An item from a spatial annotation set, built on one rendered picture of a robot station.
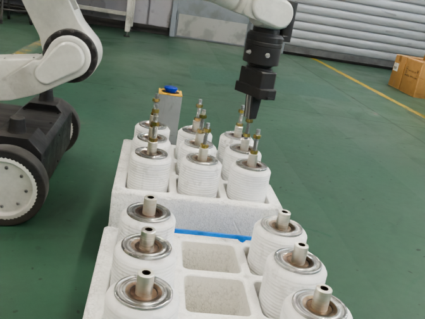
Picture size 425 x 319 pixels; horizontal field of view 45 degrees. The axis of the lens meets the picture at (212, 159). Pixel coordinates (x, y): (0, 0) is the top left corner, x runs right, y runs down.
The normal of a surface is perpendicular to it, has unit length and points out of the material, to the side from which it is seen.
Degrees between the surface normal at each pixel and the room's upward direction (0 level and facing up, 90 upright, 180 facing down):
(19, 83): 106
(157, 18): 90
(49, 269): 0
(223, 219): 90
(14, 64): 90
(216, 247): 90
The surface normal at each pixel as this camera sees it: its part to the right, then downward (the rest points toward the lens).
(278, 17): 0.39, 0.36
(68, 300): 0.15, -0.94
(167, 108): 0.10, 0.33
